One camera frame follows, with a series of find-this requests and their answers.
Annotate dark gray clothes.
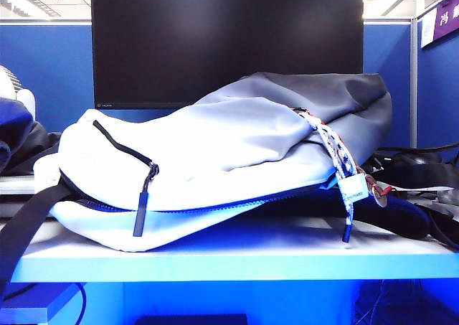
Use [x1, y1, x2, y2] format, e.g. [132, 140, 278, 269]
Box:
[0, 97, 62, 177]

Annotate black flat box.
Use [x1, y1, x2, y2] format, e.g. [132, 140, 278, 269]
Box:
[135, 313, 250, 325]

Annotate purple name sign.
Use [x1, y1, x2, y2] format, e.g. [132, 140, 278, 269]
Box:
[432, 0, 459, 42]

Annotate white paper notice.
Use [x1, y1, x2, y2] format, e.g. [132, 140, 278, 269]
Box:
[420, 14, 436, 49]

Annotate white blue braided lanyard cord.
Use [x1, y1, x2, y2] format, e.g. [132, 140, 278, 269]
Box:
[296, 108, 359, 244]

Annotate black bag pile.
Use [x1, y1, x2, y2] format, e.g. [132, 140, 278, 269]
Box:
[370, 143, 459, 191]

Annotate white printed lanyard tag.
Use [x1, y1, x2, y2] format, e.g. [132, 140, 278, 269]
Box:
[337, 173, 370, 202]

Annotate round red gold charm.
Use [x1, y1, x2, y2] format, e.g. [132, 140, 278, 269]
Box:
[364, 172, 394, 208]

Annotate white and gray backpack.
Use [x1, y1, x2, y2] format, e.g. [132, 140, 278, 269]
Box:
[0, 70, 431, 294]

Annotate gray metal partition post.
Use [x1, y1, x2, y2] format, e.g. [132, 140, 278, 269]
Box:
[409, 15, 420, 149]

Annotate black looped cable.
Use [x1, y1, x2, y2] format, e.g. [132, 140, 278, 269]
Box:
[72, 282, 88, 321]

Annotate white low shelf board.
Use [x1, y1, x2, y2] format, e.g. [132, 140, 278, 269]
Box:
[0, 282, 84, 325]

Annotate white desk riser board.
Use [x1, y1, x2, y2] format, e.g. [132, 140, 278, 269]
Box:
[9, 215, 459, 283]

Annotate black computer monitor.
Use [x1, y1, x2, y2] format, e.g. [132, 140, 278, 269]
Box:
[89, 0, 364, 110]

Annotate white desk fan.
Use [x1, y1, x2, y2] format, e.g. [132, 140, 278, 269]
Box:
[0, 64, 37, 117]

